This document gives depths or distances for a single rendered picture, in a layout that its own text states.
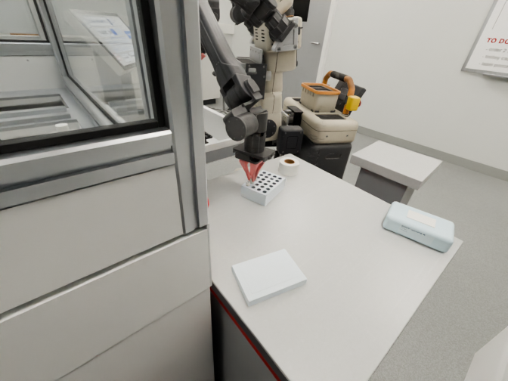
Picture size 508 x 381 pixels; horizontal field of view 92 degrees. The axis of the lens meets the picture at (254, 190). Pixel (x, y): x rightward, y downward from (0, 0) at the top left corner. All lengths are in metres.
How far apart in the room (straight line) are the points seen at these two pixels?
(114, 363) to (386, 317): 0.46
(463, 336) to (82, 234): 1.67
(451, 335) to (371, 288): 1.13
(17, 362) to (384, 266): 0.61
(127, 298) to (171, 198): 0.15
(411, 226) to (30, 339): 0.72
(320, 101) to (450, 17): 2.40
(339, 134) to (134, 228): 1.21
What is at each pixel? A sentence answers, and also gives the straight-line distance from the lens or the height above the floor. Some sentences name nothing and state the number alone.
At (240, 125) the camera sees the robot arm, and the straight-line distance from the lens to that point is 0.57.
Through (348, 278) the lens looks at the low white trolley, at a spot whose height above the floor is 0.76.
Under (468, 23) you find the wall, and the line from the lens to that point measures 3.64.
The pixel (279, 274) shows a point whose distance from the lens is 0.52.
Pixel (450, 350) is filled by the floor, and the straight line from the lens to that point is 1.64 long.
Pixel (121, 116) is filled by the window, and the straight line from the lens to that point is 0.27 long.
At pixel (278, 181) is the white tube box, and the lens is 0.77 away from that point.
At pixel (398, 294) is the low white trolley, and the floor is 0.76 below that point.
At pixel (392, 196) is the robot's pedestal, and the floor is 0.64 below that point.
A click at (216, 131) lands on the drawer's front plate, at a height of 0.86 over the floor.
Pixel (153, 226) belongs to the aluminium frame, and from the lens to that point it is 0.32.
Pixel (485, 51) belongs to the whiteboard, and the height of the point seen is 1.14.
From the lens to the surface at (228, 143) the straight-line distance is 0.77.
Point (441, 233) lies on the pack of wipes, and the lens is 0.75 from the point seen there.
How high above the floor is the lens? 1.18
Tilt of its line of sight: 33 degrees down
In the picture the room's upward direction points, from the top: 5 degrees clockwise
